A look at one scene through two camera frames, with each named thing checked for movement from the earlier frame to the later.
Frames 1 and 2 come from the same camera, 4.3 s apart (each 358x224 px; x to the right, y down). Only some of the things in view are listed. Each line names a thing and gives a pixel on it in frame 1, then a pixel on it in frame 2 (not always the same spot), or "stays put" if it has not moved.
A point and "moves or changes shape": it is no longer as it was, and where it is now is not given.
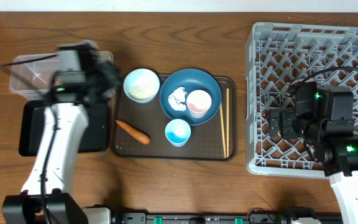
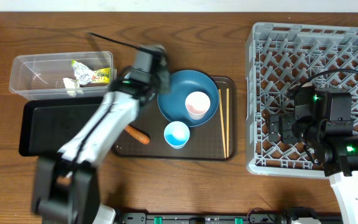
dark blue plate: [190, 79] stays put
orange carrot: [133, 132] stays put
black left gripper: [113, 76] to [166, 76]
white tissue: [177, 96] moves or changes shape
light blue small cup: [178, 131] stays put
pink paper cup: [198, 102] stays put
